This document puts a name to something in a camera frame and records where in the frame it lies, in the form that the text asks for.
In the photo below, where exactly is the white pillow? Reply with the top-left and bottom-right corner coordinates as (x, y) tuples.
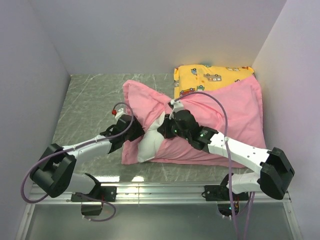
(137, 112), (165, 163)

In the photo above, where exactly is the pink satin pillowcase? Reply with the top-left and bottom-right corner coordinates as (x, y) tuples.
(121, 76), (266, 167)

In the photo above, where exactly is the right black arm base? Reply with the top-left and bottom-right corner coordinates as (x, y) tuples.
(201, 174), (252, 218)

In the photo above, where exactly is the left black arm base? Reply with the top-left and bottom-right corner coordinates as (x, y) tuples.
(69, 173), (117, 223)

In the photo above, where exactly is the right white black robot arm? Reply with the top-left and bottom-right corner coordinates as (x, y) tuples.
(157, 110), (295, 200)

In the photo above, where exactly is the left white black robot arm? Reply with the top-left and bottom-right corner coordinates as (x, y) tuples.
(29, 114), (145, 201)

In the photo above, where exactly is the yellow cartoon vehicle pillow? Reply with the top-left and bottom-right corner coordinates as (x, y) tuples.
(173, 64), (255, 98)

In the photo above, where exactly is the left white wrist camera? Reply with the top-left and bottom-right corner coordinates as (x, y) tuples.
(111, 108), (126, 120)

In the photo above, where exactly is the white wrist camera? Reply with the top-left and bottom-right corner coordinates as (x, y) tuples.
(111, 108), (126, 120)
(168, 99), (185, 120)

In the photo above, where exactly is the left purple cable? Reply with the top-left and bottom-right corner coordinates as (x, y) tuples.
(20, 101), (135, 222)

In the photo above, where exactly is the purple cable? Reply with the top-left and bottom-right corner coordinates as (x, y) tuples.
(172, 91), (256, 240)
(20, 101), (135, 222)

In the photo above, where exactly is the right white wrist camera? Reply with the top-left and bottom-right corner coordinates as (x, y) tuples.
(168, 99), (185, 120)

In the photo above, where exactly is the aluminium mounting rail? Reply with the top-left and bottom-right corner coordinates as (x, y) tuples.
(29, 182), (292, 205)

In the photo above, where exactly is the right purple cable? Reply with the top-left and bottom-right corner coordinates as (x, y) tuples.
(172, 91), (256, 240)

